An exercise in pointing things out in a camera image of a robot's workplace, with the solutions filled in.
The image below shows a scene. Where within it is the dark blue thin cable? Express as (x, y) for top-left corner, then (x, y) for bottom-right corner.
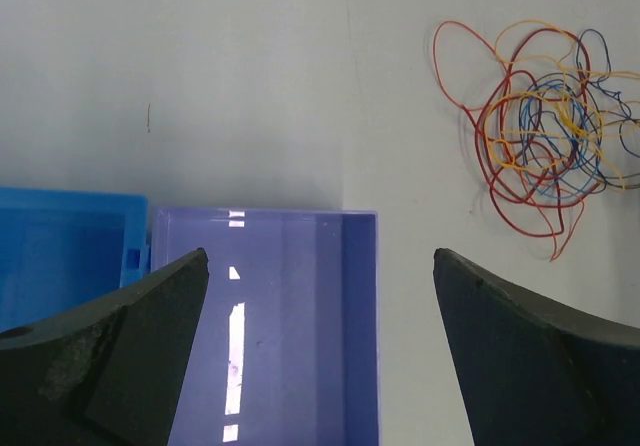
(529, 28), (640, 187)

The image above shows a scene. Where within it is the blue plastic bin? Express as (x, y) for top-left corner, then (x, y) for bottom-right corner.
(1, 187), (149, 330)

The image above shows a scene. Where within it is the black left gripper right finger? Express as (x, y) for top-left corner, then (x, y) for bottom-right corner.
(433, 248), (639, 445)

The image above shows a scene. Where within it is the purple plastic bin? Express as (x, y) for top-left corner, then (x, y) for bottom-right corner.
(151, 206), (380, 445)

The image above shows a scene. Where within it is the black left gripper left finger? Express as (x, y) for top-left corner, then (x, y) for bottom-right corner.
(1, 249), (209, 445)

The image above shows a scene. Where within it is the yellow thin cable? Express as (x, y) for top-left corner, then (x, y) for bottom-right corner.
(483, 19), (640, 193)

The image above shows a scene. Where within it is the light blue thin cable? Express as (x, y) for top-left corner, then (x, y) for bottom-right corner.
(517, 79), (601, 201)

